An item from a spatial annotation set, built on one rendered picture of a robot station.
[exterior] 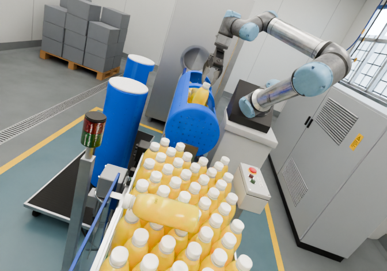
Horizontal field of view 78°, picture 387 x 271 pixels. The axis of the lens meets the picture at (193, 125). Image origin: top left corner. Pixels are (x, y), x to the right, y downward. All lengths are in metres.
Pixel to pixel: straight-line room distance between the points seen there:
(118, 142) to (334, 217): 2.00
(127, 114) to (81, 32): 3.22
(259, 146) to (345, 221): 1.45
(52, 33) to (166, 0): 2.68
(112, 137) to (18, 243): 0.88
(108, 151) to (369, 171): 2.08
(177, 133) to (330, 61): 0.74
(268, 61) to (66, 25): 4.39
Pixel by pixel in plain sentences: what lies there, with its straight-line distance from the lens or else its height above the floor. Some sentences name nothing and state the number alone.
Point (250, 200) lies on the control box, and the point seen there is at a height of 1.05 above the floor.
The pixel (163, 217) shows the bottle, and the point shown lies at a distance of 0.66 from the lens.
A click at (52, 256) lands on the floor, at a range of 1.95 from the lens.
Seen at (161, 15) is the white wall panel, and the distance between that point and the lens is 6.36.
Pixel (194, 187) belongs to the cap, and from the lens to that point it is 0.86.
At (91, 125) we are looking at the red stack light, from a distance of 0.77.
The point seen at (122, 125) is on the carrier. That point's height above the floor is 0.78.
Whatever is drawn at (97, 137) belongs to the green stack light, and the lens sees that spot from 0.79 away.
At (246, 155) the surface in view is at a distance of 1.47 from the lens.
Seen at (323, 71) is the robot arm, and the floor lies 1.60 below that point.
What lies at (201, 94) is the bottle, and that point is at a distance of 1.23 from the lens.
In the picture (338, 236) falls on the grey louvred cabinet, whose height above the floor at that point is 0.30.
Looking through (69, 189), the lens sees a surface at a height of 0.15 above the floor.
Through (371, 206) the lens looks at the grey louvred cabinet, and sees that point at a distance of 2.66.
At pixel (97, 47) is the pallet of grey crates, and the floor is 0.55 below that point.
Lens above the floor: 1.62
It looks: 24 degrees down
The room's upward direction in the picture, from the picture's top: 21 degrees clockwise
